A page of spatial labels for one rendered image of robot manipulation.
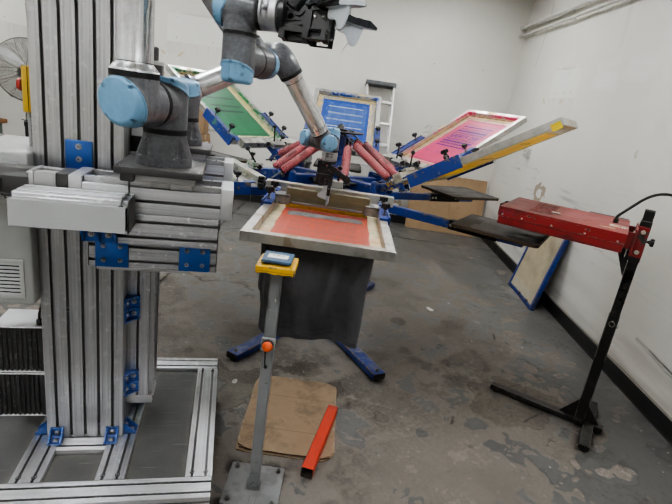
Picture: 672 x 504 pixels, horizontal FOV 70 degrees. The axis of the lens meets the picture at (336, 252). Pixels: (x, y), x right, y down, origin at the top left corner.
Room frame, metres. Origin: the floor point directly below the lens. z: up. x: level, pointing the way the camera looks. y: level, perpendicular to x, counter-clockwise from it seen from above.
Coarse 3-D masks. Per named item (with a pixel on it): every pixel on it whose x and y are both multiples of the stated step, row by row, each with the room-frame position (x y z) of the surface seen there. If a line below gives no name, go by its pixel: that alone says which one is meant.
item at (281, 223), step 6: (288, 210) 2.27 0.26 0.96; (294, 210) 2.29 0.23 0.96; (300, 210) 2.31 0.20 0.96; (306, 210) 2.33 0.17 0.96; (282, 216) 2.14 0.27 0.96; (288, 216) 2.16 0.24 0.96; (300, 216) 2.19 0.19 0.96; (276, 222) 2.02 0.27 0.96; (282, 222) 2.04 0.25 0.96; (288, 222) 2.05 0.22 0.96; (276, 228) 1.93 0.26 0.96; (282, 228) 1.94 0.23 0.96; (288, 234) 1.87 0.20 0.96; (294, 234) 1.88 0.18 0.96
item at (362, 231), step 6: (336, 216) 2.30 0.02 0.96; (342, 216) 2.31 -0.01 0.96; (348, 216) 2.33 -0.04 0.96; (342, 222) 2.19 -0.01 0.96; (366, 222) 2.26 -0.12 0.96; (360, 228) 2.13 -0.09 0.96; (366, 228) 2.15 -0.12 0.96; (360, 234) 2.03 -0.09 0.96; (366, 234) 2.04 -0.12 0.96; (330, 240) 1.87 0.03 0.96; (336, 240) 1.88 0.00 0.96; (360, 240) 1.93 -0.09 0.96; (366, 240) 1.95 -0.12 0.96
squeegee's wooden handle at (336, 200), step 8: (288, 192) 2.31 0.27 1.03; (296, 192) 2.31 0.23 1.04; (304, 192) 2.31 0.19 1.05; (312, 192) 2.31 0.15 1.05; (296, 200) 2.31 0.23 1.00; (304, 200) 2.31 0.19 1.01; (312, 200) 2.31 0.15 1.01; (320, 200) 2.31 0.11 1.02; (336, 200) 2.31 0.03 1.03; (344, 200) 2.31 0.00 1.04; (352, 200) 2.31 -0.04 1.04; (360, 200) 2.31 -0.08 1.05; (368, 200) 2.31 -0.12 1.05; (344, 208) 2.31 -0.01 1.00; (352, 208) 2.31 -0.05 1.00; (360, 208) 2.31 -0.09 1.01
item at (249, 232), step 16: (272, 208) 2.24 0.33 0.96; (256, 224) 1.84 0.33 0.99; (384, 224) 2.13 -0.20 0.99; (256, 240) 1.71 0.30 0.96; (272, 240) 1.71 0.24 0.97; (288, 240) 1.71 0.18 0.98; (304, 240) 1.71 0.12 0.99; (320, 240) 1.73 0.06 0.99; (384, 240) 1.86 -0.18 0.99; (368, 256) 1.71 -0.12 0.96; (384, 256) 1.71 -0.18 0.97
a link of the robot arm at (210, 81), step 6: (264, 42) 2.17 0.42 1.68; (204, 72) 2.00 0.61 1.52; (210, 72) 2.00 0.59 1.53; (216, 72) 2.01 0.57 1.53; (192, 78) 1.96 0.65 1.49; (198, 78) 1.97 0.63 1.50; (204, 78) 1.98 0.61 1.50; (210, 78) 1.99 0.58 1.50; (216, 78) 2.00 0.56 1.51; (204, 84) 1.97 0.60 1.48; (210, 84) 1.98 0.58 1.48; (216, 84) 2.00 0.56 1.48; (222, 84) 2.01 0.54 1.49; (228, 84) 2.03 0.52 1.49; (204, 90) 1.98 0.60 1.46; (210, 90) 1.99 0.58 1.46; (216, 90) 2.02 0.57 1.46; (204, 96) 2.00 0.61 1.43
